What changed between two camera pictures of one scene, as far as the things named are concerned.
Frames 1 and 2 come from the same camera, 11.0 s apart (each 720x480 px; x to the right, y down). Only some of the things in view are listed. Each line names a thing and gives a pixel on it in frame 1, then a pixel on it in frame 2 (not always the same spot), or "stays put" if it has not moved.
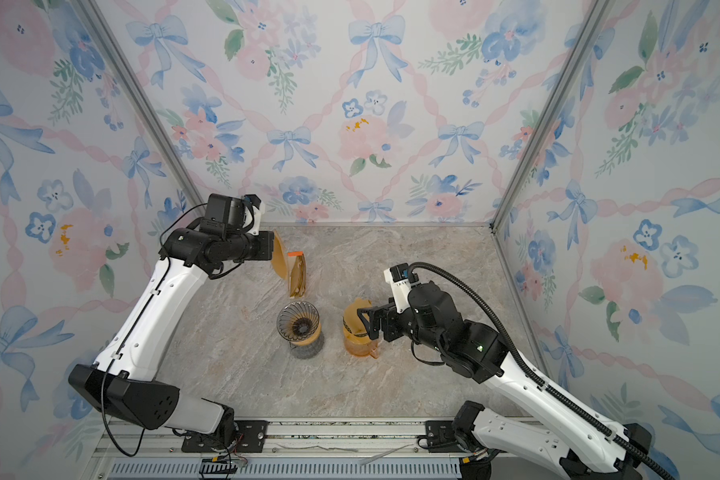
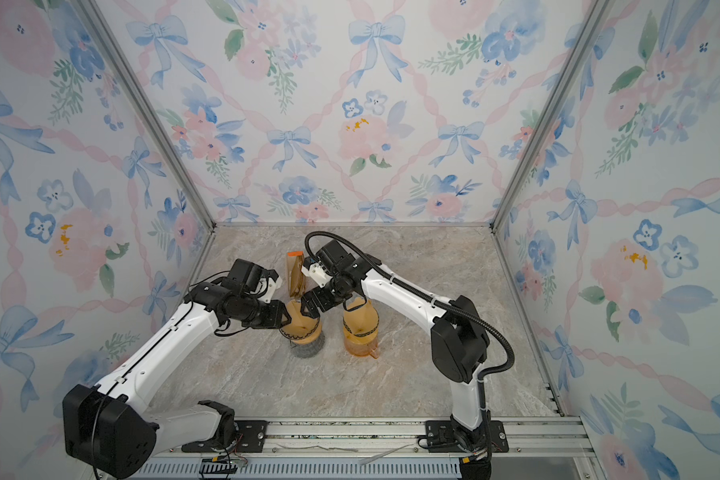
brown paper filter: [279, 257] -> [301, 325]
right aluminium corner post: [566, 79] stays put
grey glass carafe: [308, 350] stays put
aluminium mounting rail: [298, 449] stays put
